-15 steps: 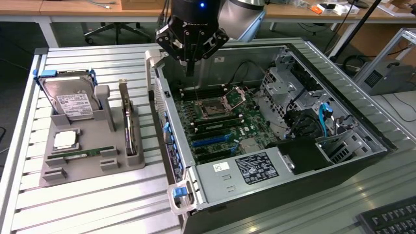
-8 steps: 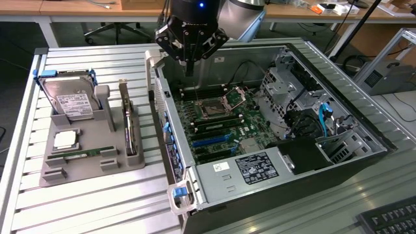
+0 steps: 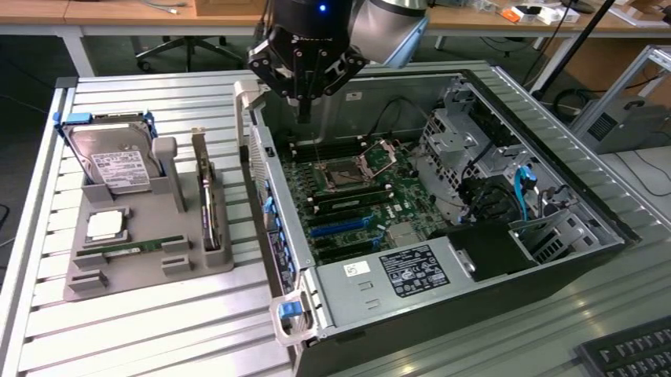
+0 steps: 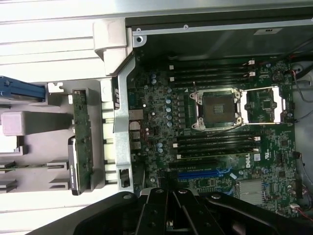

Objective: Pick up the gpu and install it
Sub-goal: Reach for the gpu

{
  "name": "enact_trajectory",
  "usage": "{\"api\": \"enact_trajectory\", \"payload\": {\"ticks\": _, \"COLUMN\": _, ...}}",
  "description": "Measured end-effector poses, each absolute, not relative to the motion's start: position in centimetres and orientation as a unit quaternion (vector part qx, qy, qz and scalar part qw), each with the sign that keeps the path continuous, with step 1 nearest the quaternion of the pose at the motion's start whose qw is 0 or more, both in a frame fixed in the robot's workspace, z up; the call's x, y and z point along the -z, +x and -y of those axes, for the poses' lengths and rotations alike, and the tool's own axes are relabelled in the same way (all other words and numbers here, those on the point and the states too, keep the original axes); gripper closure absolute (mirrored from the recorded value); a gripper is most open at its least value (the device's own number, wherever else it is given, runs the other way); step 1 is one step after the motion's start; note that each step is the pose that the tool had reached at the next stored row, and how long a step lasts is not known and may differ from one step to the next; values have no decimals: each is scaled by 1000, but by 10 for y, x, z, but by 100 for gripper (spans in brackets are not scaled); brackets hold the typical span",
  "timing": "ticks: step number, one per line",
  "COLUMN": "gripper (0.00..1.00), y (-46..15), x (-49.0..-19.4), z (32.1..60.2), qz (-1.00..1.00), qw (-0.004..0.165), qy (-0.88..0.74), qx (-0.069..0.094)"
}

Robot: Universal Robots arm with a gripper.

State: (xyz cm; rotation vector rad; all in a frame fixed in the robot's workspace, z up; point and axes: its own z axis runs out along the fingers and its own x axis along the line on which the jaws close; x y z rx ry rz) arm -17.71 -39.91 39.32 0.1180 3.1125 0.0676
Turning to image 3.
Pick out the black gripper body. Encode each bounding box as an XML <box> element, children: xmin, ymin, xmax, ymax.
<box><xmin>265</xmin><ymin>0</ymin><xmax>353</xmax><ymax>99</ymax></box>

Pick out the graphics card with black cooler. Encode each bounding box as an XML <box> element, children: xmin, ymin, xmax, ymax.
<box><xmin>190</xmin><ymin>126</ymin><xmax>225</xmax><ymax>252</ymax></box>

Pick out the brown cardboard box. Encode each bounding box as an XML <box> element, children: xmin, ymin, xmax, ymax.
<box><xmin>194</xmin><ymin>0</ymin><xmax>269</xmax><ymax>18</ymax></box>

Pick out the black office chair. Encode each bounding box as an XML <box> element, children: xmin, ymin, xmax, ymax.
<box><xmin>134</xmin><ymin>35</ymin><xmax>247</xmax><ymax>73</ymax></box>

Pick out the black RAM slot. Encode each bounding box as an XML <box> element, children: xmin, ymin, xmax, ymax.
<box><xmin>287</xmin><ymin>137</ymin><xmax>365</xmax><ymax>155</ymax></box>
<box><xmin>306</xmin><ymin>181</ymin><xmax>394</xmax><ymax>205</ymax></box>
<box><xmin>291</xmin><ymin>145</ymin><xmax>366</xmax><ymax>163</ymax></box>

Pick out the open socket cover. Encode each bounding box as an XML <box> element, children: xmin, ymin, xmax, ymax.
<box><xmin>355</xmin><ymin>138</ymin><xmax>406</xmax><ymax>178</ymax></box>

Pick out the CPU socket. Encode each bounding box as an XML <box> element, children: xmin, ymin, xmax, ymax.
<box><xmin>318</xmin><ymin>156</ymin><xmax>370</xmax><ymax>194</ymax></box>

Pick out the silver drive cage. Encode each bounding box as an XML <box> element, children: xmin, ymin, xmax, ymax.
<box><xmin>418</xmin><ymin>76</ymin><xmax>531</xmax><ymax>223</ymax></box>

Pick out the black installed RAM stick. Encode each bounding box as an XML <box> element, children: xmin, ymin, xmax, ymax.
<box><xmin>311</xmin><ymin>189</ymin><xmax>395</xmax><ymax>216</ymax></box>

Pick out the black expansion slot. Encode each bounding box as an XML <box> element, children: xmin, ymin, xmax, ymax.
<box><xmin>306</xmin><ymin>207</ymin><xmax>369</xmax><ymax>229</ymax></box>
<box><xmin>317</xmin><ymin>239</ymin><xmax>381</xmax><ymax>263</ymax></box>

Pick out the green motherboard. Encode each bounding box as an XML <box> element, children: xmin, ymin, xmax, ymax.
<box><xmin>281</xmin><ymin>135</ymin><xmax>461</xmax><ymax>267</ymax></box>

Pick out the silver chipset heatsink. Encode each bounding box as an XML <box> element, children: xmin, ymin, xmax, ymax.
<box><xmin>386</xmin><ymin>225</ymin><xmax>427</xmax><ymax>245</ymax></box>

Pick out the small white box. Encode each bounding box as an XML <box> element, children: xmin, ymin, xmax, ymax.
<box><xmin>534</xmin><ymin>6</ymin><xmax>582</xmax><ymax>26</ymax></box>

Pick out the grey plastic parts rack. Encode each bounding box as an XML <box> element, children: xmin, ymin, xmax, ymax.
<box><xmin>62</xmin><ymin>135</ymin><xmax>237</xmax><ymax>303</ymax></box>

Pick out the black stand pole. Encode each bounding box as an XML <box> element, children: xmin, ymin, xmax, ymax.
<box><xmin>529</xmin><ymin>0</ymin><xmax>618</xmax><ymax>99</ymax></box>

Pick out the silver CPU chip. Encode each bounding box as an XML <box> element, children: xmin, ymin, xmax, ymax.
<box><xmin>85</xmin><ymin>210</ymin><xmax>129</xmax><ymax>240</ymax></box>

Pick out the green RAM stick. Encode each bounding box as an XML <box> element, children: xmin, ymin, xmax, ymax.
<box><xmin>78</xmin><ymin>238</ymin><xmax>186</xmax><ymax>259</ymax></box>

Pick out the grey box machine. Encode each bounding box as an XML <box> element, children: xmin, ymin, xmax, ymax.
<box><xmin>570</xmin><ymin>97</ymin><xmax>671</xmax><ymax>156</ymax></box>

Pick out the silver disk bay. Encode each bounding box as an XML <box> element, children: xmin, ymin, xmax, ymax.
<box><xmin>511</xmin><ymin>210</ymin><xmax>605</xmax><ymax>264</ymax></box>

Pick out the grey power supply unit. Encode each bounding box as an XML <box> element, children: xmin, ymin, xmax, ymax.
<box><xmin>313</xmin><ymin>236</ymin><xmax>478</xmax><ymax>330</ymax></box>

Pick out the flat white box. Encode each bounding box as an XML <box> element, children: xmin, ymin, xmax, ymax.
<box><xmin>607</xmin><ymin>5</ymin><xmax>671</xmax><ymax>28</ymax></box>

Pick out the open black PC case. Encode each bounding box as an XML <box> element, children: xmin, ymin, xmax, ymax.
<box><xmin>233</xmin><ymin>68</ymin><xmax>642</xmax><ymax>377</ymax></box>

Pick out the black keyboard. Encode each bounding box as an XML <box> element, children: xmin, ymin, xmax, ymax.
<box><xmin>573</xmin><ymin>315</ymin><xmax>671</xmax><ymax>377</ymax></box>

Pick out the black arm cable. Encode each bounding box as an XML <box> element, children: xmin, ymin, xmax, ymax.
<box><xmin>254</xmin><ymin>0</ymin><xmax>277</xmax><ymax>44</ymax></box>

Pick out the white cable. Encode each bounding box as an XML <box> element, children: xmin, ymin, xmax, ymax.
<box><xmin>141</xmin><ymin>0</ymin><xmax>189</xmax><ymax>16</ymax></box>

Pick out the hard disk in blue bracket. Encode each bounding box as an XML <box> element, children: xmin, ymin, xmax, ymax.
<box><xmin>53</xmin><ymin>111</ymin><xmax>165</xmax><ymax>196</ymax></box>

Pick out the wooden desk with white frame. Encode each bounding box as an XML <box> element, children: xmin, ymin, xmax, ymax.
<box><xmin>0</xmin><ymin>0</ymin><xmax>671</xmax><ymax>93</ymax></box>

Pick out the black wire bundle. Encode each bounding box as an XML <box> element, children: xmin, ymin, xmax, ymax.
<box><xmin>458</xmin><ymin>178</ymin><xmax>529</xmax><ymax>225</ymax></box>

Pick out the blue disk wire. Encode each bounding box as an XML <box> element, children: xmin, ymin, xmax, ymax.
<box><xmin>515</xmin><ymin>164</ymin><xmax>541</xmax><ymax>224</ymax></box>

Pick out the aluminium profile frame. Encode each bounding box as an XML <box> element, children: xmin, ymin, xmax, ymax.
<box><xmin>569</xmin><ymin>44</ymin><xmax>671</xmax><ymax>133</ymax></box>

